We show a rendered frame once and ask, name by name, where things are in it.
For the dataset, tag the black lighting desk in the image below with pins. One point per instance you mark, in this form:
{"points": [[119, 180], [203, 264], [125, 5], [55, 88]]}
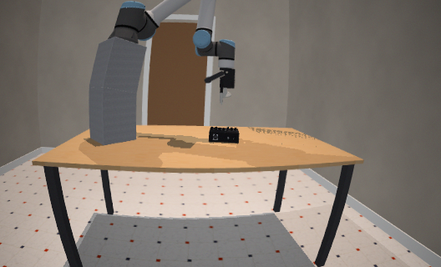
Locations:
{"points": [[224, 135]]}

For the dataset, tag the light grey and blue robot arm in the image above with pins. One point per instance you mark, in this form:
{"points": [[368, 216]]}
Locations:
{"points": [[132, 25]]}

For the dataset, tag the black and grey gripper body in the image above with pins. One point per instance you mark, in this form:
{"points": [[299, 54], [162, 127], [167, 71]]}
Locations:
{"points": [[227, 79]]}

